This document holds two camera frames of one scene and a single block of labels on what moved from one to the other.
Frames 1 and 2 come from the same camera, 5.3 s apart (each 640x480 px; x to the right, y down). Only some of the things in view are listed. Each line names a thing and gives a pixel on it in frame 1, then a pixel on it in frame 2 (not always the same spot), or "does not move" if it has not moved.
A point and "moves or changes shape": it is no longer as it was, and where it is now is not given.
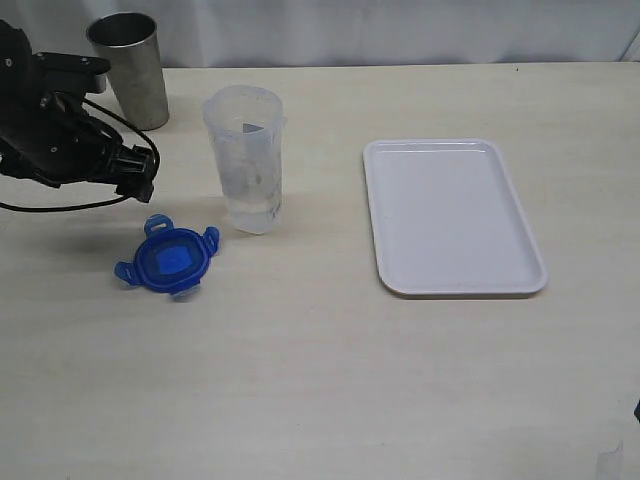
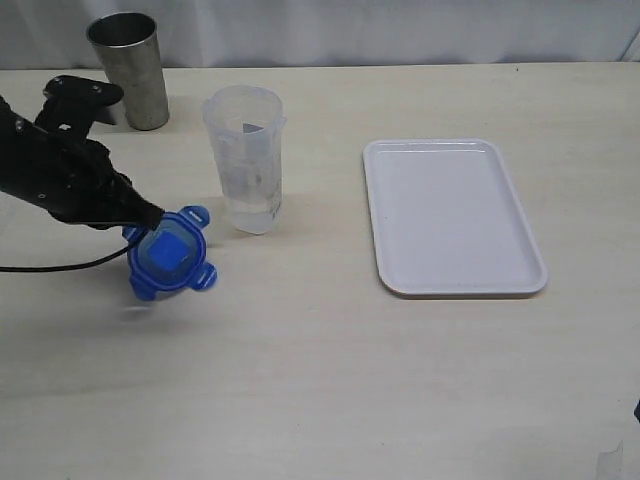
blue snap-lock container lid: (169, 258) moves or changes shape
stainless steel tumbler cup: (129, 42) does not move
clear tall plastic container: (247, 124) does not move
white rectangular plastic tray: (448, 220) does not move
